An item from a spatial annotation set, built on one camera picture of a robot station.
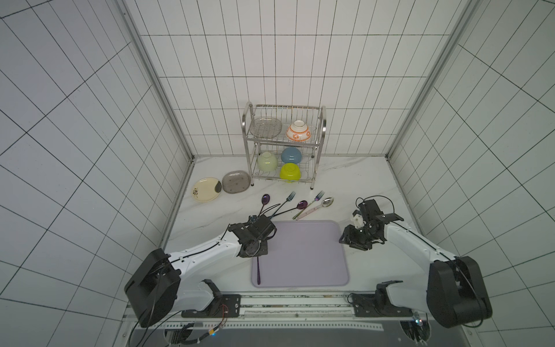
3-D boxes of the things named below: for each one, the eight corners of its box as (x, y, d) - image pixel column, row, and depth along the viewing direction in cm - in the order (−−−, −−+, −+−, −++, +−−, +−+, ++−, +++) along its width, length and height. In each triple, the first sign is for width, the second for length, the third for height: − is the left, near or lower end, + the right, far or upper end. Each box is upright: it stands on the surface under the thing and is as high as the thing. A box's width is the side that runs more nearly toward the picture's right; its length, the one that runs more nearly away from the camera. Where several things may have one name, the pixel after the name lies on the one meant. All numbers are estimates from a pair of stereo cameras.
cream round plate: (189, 202, 103) (187, 200, 101) (196, 180, 112) (195, 177, 110) (218, 202, 103) (217, 200, 101) (223, 180, 112) (222, 177, 110)
